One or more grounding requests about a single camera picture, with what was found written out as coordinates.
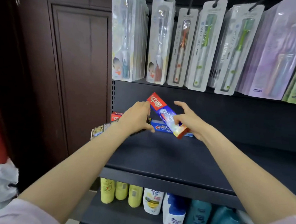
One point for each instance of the person's left hand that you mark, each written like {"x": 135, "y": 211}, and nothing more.
{"x": 135, "y": 120}

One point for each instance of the person's right hand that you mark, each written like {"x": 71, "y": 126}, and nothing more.
{"x": 195, "y": 125}

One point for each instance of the light blue toothpaste box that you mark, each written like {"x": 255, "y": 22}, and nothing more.
{"x": 159, "y": 128}

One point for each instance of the black patterned toothpaste box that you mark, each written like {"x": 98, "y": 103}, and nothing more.
{"x": 100, "y": 131}

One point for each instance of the dark grey shelf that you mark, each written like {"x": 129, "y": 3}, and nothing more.
{"x": 175, "y": 161}

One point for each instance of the person's left forearm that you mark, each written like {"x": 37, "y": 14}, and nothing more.
{"x": 80, "y": 166}

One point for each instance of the person's right forearm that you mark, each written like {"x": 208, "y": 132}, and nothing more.
{"x": 246, "y": 175}

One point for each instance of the dark grey shelf board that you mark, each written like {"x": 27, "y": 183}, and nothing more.
{"x": 112, "y": 217}

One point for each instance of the yellow plastic bottle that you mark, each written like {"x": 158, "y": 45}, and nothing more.
{"x": 135, "y": 196}
{"x": 107, "y": 191}
{"x": 121, "y": 191}

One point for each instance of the green toothbrush pack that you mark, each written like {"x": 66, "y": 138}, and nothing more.
{"x": 204, "y": 49}

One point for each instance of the orange toothbrush pack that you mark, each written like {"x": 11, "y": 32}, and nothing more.
{"x": 182, "y": 48}

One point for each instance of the red child toothbrush pack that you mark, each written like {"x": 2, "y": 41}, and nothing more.
{"x": 160, "y": 42}

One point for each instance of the row of green toothbrush packs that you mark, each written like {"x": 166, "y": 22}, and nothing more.
{"x": 237, "y": 53}

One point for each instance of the white bottle yellow label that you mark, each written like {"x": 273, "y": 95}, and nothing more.
{"x": 153, "y": 202}

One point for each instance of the stack of blue child toothbrush packs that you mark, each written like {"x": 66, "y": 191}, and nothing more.
{"x": 124, "y": 35}

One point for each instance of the white bottle blue cap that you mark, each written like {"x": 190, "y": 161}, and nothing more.
{"x": 173, "y": 215}

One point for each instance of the large teal shampoo bottle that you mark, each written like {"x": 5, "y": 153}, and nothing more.
{"x": 198, "y": 219}

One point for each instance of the small teal shampoo bottle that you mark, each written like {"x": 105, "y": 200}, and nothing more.
{"x": 225, "y": 223}

